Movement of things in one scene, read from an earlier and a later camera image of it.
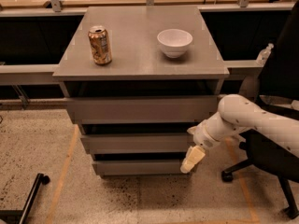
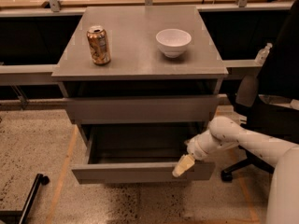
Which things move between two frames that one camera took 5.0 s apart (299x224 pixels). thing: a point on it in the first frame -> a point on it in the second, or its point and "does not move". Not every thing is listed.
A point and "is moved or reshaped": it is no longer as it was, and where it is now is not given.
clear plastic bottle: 264,54 does not move
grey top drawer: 142,109 does not move
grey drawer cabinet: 136,80 does not move
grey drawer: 137,143 is moved or reshaped
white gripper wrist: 202,138 -> 196,150
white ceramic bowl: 175,42 does not move
